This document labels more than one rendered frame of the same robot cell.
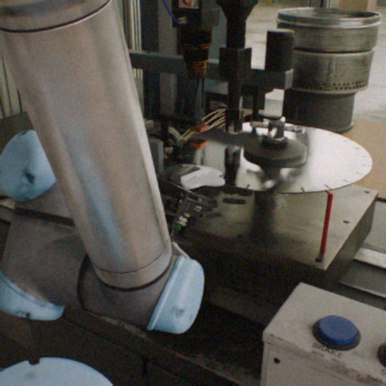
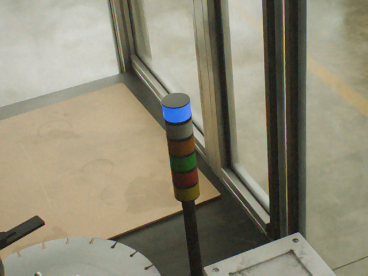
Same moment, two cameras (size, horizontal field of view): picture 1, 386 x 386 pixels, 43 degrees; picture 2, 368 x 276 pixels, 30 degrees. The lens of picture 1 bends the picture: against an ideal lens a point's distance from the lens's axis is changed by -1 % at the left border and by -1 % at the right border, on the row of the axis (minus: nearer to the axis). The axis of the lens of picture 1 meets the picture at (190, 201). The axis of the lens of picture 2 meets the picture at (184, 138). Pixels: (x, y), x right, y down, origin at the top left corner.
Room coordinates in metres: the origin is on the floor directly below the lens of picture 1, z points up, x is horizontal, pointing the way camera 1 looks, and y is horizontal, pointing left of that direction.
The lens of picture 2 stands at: (0.20, 0.27, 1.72)
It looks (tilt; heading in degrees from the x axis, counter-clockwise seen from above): 34 degrees down; 308
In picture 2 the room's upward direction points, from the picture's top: 7 degrees counter-clockwise
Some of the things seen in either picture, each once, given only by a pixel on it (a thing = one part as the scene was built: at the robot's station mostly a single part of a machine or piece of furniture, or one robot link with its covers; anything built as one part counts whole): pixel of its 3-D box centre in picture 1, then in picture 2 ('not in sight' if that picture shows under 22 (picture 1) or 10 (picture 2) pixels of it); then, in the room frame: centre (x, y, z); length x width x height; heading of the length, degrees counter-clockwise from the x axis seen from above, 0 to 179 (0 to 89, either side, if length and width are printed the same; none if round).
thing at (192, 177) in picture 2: not in sight; (184, 172); (0.79, -0.45, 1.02); 0.05 x 0.04 x 0.03; 147
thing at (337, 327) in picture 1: (336, 333); not in sight; (0.41, -0.16, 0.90); 0.04 x 0.04 x 0.02
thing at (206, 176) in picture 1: (208, 179); not in sight; (0.67, -0.03, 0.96); 0.09 x 0.06 x 0.03; 134
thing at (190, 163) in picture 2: not in sight; (182, 157); (0.79, -0.45, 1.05); 0.05 x 0.04 x 0.03; 147
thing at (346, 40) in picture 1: (321, 72); not in sight; (1.56, -0.41, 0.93); 0.31 x 0.31 x 0.36
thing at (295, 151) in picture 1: (275, 145); not in sight; (0.81, -0.15, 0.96); 0.11 x 0.11 x 0.03
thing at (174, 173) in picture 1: (177, 182); not in sight; (0.65, 0.02, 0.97); 0.09 x 0.02 x 0.05; 134
